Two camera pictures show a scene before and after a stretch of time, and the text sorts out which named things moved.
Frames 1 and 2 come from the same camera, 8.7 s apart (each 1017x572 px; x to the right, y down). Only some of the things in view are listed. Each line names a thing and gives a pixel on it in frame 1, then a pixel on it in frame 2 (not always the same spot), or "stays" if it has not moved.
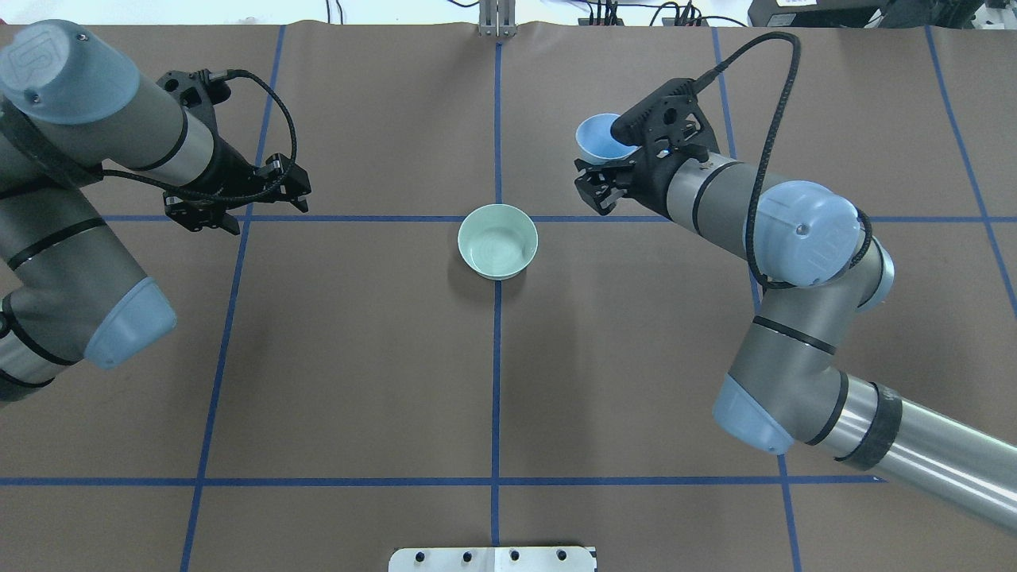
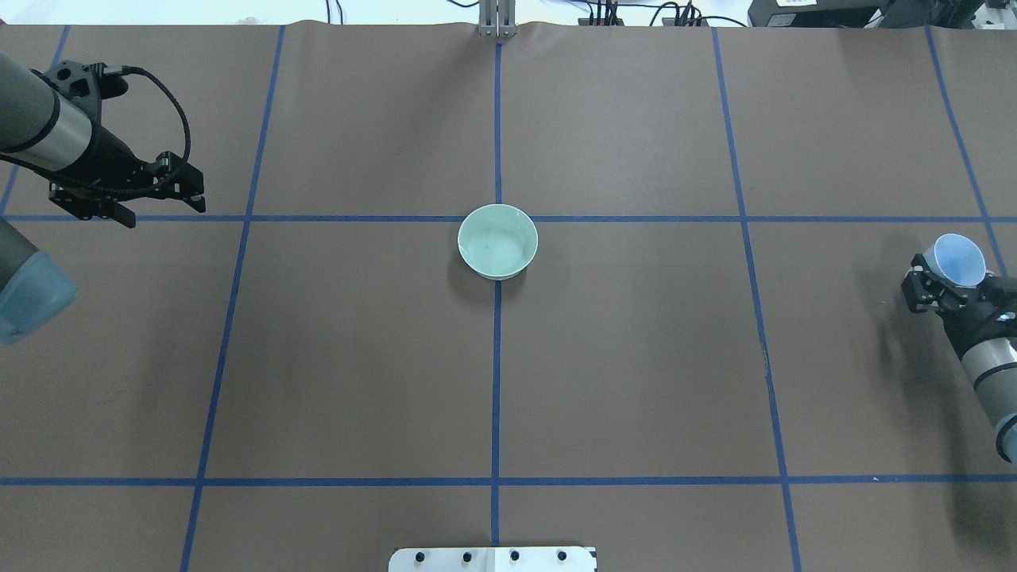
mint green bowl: (498, 241) stays
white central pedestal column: (494, 559) stays
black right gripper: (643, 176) → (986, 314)
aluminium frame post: (496, 18) stays
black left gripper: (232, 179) → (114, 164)
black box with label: (817, 13) stays
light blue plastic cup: (595, 143) → (957, 259)
